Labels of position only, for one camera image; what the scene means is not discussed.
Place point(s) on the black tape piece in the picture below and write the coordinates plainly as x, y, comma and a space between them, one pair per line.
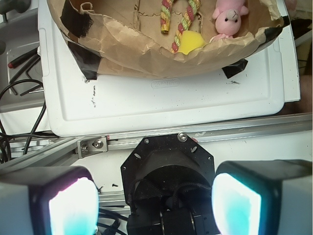
87, 60
235, 68

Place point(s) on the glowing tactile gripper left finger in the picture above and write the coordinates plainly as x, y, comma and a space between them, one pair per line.
49, 200

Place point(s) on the metal corner bracket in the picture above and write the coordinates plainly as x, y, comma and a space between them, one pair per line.
92, 145

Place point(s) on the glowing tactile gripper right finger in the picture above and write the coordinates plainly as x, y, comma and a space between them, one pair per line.
264, 197

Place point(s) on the pink plush pig toy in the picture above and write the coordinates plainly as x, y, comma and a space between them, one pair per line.
227, 16

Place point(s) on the colourful twisted rope toy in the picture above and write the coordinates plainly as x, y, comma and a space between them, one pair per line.
165, 15

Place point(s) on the black tape piece right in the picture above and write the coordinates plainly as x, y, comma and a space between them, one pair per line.
235, 68

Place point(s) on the black hex key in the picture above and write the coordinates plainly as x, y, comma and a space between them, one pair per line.
32, 69

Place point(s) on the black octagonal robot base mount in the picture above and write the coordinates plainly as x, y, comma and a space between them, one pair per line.
168, 189

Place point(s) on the black tape piece left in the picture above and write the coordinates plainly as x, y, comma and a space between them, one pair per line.
87, 60

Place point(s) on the aluminium extrusion rail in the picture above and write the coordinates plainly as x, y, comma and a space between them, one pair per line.
265, 138

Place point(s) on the red handled screwdriver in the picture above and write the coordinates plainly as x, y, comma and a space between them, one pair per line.
21, 59

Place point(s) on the yellow foam sponge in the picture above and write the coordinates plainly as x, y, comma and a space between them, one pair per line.
190, 41

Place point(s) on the white plastic bin lid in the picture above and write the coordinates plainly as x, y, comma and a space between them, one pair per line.
109, 104

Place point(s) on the brown paper bag liner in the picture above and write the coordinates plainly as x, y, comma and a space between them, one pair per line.
127, 35

